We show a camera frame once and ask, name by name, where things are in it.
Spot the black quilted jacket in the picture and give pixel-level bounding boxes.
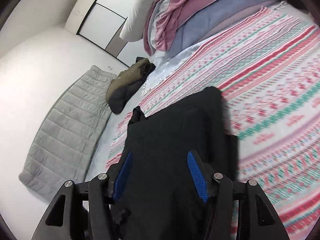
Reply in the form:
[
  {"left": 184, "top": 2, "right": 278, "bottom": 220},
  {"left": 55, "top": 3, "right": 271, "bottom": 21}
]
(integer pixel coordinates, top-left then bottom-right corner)
[{"left": 111, "top": 87, "right": 238, "bottom": 239}]

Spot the navy and olive folded jacket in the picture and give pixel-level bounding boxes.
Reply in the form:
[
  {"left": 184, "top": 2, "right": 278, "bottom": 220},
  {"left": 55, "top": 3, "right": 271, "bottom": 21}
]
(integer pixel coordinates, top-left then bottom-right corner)
[{"left": 106, "top": 57, "right": 156, "bottom": 114}]

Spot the patterned pink green bedspread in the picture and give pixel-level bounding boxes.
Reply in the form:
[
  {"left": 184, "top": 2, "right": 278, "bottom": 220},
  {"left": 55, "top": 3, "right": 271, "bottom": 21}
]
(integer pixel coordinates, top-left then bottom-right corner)
[{"left": 108, "top": 8, "right": 319, "bottom": 239}]

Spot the grey folded duvet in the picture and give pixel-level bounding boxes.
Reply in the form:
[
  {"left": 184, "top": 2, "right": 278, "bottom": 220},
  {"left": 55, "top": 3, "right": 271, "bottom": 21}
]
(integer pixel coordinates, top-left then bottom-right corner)
[{"left": 119, "top": 0, "right": 155, "bottom": 42}]

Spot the blue folded blanket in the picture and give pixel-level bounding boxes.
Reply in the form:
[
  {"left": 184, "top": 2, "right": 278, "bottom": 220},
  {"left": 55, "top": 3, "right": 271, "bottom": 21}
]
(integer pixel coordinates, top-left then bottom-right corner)
[{"left": 165, "top": 0, "right": 280, "bottom": 57}]

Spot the pink folded blanket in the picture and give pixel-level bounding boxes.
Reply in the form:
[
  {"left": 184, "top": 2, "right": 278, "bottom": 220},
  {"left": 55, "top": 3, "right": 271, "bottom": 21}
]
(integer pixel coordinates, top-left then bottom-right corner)
[{"left": 143, "top": 0, "right": 217, "bottom": 56}]

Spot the white wardrobe with dark frame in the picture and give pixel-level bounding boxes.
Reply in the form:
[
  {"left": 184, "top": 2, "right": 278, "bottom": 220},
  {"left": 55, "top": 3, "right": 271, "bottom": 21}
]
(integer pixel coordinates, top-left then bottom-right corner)
[{"left": 65, "top": 0, "right": 130, "bottom": 66}]

